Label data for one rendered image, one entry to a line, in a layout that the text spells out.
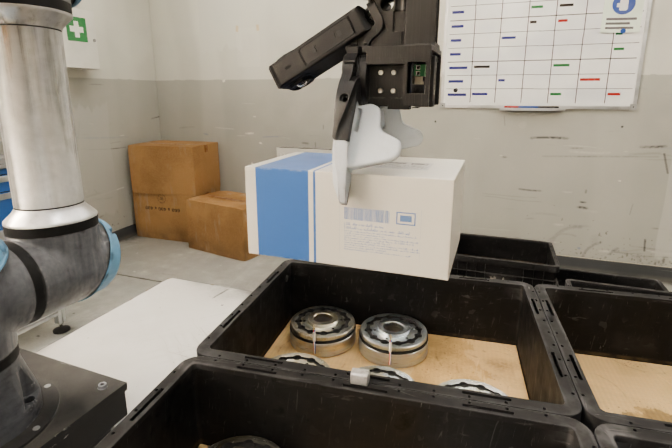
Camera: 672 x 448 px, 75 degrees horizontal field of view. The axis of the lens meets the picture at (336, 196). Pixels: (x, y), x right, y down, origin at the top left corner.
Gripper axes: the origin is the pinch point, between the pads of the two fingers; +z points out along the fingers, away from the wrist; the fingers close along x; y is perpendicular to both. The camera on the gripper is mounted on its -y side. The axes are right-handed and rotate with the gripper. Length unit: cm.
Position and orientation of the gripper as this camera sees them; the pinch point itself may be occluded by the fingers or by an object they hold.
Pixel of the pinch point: (359, 188)
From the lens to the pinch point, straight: 46.0
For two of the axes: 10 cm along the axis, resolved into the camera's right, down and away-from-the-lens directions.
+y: 9.4, 0.9, -3.3
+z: -0.1, 9.7, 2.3
